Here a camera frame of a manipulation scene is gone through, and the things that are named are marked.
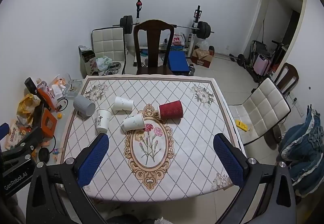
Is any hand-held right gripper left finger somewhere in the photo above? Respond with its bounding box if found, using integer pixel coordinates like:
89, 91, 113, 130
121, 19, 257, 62
26, 133, 110, 224

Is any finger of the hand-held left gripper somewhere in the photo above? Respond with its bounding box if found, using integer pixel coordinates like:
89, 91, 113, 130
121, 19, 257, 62
0, 123, 11, 150
1, 126, 45, 164

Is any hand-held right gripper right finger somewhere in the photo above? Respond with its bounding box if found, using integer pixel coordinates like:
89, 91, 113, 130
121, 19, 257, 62
213, 133, 296, 224

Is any white cup with black print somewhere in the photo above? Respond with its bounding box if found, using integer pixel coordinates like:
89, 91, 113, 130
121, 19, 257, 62
96, 109, 111, 134

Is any grey cup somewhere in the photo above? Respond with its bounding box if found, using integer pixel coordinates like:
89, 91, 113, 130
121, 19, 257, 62
73, 94, 96, 117

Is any white paper cup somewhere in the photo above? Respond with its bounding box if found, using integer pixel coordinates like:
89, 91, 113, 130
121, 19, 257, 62
112, 96, 134, 112
120, 113, 146, 133

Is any red ribbed paper cup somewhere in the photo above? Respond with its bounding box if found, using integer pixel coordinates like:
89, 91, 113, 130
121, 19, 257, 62
158, 100, 183, 120

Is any printed snack packet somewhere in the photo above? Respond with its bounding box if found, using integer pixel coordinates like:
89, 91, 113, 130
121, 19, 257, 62
5, 126, 26, 150

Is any black round disc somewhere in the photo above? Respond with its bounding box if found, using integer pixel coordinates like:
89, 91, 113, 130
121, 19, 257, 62
38, 148, 50, 163

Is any yellow plastic bag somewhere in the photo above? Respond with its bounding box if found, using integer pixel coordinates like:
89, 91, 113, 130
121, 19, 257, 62
17, 94, 41, 127

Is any orange box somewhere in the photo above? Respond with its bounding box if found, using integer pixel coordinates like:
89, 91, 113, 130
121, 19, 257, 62
40, 110, 57, 138

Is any floral printed tablecloth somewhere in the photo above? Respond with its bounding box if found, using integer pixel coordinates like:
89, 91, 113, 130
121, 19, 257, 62
59, 74, 245, 201

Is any black and orange tool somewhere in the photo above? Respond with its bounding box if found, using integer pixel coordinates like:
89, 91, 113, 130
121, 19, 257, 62
24, 77, 57, 113

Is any white padded chair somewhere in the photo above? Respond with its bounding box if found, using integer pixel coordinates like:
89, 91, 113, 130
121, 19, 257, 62
228, 77, 291, 150
91, 27, 126, 75

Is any clear plastic container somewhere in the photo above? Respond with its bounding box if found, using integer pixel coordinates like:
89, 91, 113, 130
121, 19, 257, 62
62, 73, 83, 98

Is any blue denim clothing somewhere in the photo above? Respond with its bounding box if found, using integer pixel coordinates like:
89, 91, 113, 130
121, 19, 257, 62
278, 109, 324, 194

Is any dark tea box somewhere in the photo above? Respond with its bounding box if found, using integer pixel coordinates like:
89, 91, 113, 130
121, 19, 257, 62
78, 45, 98, 78

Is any pale green cloth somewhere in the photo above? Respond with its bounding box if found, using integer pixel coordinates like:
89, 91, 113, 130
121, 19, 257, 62
96, 56, 112, 71

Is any pink suitcase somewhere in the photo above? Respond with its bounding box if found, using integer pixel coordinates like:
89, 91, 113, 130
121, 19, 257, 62
254, 54, 271, 76

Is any small black barbell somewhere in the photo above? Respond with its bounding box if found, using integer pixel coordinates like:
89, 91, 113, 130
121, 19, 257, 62
229, 53, 245, 65

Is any dark wooden chair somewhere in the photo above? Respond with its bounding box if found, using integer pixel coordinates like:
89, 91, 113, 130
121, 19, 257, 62
133, 19, 175, 76
275, 62, 299, 98

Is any brown cardboard box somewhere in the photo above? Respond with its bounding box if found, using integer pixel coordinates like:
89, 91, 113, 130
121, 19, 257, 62
192, 46, 215, 69

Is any blue bench pad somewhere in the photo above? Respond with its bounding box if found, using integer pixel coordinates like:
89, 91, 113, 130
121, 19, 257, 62
168, 50, 190, 75

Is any black scooter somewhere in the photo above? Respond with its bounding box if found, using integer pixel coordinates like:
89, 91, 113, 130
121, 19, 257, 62
271, 40, 289, 72

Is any red and white plastic bag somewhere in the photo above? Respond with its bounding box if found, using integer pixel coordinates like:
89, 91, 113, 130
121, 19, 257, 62
172, 33, 185, 47

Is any barbell with black plates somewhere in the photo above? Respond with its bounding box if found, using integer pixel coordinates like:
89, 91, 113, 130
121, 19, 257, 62
119, 15, 215, 39

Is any white weight rack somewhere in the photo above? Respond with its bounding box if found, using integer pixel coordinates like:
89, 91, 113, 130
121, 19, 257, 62
133, 0, 203, 53

